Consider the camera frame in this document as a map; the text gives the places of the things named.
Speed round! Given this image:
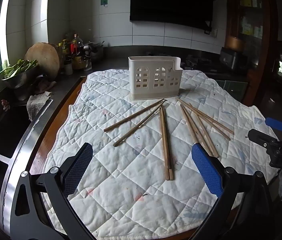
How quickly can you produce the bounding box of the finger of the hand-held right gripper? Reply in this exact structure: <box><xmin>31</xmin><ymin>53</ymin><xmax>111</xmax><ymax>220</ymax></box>
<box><xmin>265</xmin><ymin>117</ymin><xmax>282</xmax><ymax>132</ymax></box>
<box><xmin>246</xmin><ymin>128</ymin><xmax>282</xmax><ymax>151</ymax></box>

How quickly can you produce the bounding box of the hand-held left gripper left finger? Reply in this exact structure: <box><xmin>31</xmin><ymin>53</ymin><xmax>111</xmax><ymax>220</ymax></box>
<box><xmin>9</xmin><ymin>142</ymin><xmax>94</xmax><ymax>240</ymax></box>

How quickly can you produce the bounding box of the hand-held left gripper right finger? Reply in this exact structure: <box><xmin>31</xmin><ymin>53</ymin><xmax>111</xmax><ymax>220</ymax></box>
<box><xmin>188</xmin><ymin>142</ymin><xmax>275</xmax><ymax>240</ymax></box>

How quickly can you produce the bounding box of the white plastic utensil holder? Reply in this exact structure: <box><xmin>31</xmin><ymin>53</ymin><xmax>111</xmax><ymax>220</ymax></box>
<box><xmin>128</xmin><ymin>56</ymin><xmax>182</xmax><ymax>101</ymax></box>

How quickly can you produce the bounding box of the green lower cabinet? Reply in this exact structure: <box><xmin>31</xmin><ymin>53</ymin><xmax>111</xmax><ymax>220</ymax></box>
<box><xmin>214</xmin><ymin>79</ymin><xmax>248</xmax><ymax>98</ymax></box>

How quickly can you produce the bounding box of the white quilted mat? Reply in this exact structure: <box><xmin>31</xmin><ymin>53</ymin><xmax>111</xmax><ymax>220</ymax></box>
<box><xmin>30</xmin><ymin>69</ymin><xmax>282</xmax><ymax>239</ymax></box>

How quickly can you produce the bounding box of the black countertop appliance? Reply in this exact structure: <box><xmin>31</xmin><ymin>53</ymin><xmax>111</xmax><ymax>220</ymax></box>
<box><xmin>219</xmin><ymin>47</ymin><xmax>248</xmax><ymax>71</ymax></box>

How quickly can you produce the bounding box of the white checked dishcloth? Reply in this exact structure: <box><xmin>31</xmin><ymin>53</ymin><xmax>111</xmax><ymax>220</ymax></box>
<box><xmin>27</xmin><ymin>91</ymin><xmax>54</xmax><ymax>121</ymax></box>

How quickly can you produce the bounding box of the kitchen sink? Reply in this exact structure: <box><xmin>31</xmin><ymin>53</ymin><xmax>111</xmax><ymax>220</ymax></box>
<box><xmin>0</xmin><ymin>102</ymin><xmax>44</xmax><ymax>162</ymax></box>

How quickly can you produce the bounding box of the brown rag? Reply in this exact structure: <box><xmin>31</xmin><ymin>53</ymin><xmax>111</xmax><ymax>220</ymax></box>
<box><xmin>32</xmin><ymin>79</ymin><xmax>57</xmax><ymax>94</ymax></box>

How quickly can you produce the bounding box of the gas stove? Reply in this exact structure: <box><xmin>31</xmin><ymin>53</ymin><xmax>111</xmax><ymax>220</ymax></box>
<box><xmin>181</xmin><ymin>54</ymin><xmax>222</xmax><ymax>73</ymax></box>

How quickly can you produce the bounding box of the wooden cabinet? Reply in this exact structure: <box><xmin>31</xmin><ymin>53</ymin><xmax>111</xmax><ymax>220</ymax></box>
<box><xmin>224</xmin><ymin>0</ymin><xmax>279</xmax><ymax>106</ymax></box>

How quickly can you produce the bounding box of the round wooden cutting board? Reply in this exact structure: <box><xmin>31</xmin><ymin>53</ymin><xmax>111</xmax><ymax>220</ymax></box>
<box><xmin>24</xmin><ymin>42</ymin><xmax>61</xmax><ymax>80</ymax></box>

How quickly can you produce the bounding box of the metal pressure cooker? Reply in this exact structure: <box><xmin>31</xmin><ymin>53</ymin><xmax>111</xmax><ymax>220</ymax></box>
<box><xmin>83</xmin><ymin>41</ymin><xmax>105</xmax><ymax>62</ymax></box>

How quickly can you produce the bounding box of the metal bowl of green vegetables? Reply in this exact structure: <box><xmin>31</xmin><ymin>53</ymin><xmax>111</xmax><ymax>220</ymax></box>
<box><xmin>2</xmin><ymin>59</ymin><xmax>39</xmax><ymax>79</ymax></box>

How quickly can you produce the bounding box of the yellow-cap sauce bottle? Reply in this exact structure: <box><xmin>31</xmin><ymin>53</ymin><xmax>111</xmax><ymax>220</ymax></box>
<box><xmin>61</xmin><ymin>39</ymin><xmax>70</xmax><ymax>56</ymax></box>

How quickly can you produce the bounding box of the clear oil bottle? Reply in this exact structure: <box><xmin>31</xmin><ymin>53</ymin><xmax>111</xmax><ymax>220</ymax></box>
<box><xmin>70</xmin><ymin>34</ymin><xmax>84</xmax><ymax>56</ymax></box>

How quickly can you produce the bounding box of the black range hood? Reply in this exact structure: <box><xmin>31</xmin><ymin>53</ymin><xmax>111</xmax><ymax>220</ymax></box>
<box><xmin>130</xmin><ymin>0</ymin><xmax>229</xmax><ymax>30</ymax></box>

